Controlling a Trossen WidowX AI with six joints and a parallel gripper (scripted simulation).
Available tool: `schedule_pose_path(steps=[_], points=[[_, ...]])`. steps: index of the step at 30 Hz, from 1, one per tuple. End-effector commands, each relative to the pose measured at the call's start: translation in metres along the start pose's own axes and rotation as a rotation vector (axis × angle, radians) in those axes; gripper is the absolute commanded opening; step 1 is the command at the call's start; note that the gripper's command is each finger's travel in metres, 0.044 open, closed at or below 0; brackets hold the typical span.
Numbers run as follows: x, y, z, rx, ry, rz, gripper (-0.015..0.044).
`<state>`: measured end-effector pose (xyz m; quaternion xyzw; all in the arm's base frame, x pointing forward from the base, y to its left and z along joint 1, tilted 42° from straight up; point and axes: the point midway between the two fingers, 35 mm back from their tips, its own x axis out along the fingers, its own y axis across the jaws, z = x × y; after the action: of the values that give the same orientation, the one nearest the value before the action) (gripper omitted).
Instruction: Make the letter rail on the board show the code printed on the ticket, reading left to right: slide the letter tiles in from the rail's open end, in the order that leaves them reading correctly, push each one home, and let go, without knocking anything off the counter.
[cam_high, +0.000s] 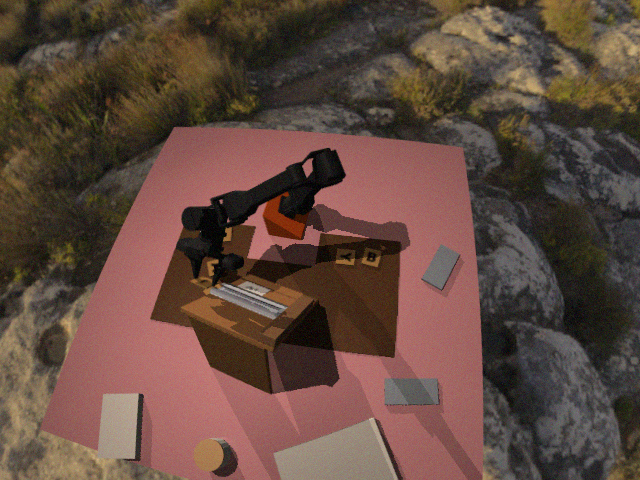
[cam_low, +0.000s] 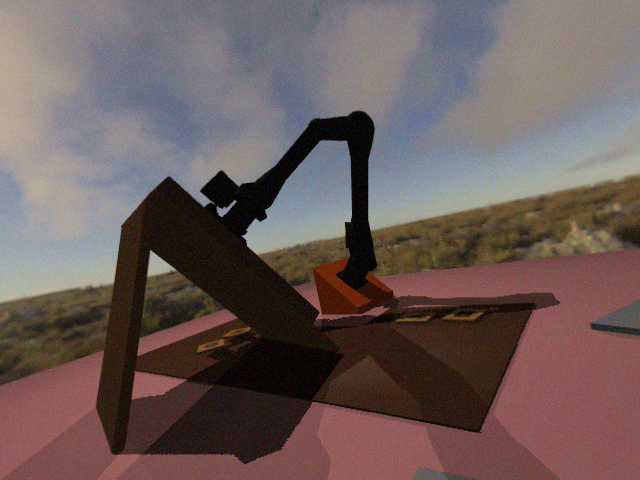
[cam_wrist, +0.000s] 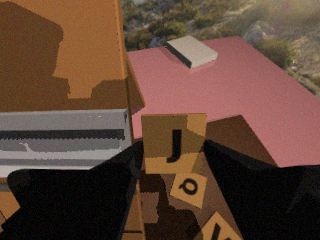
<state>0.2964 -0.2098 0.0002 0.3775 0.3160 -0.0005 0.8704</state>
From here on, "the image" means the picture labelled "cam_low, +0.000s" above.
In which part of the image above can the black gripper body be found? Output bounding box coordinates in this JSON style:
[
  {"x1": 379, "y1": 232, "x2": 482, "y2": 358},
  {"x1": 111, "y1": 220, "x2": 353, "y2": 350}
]
[{"x1": 224, "y1": 212, "x2": 248, "y2": 245}]

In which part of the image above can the grey rectangular tile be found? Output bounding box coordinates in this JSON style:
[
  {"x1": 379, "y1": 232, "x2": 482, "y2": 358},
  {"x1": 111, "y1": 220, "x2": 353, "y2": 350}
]
[
  {"x1": 590, "y1": 299, "x2": 640, "y2": 336},
  {"x1": 413, "y1": 466, "x2": 478, "y2": 480}
]

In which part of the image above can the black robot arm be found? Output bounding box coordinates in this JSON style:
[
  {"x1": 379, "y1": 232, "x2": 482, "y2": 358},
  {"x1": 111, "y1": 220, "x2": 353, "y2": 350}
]
[{"x1": 199, "y1": 110, "x2": 377, "y2": 290}]

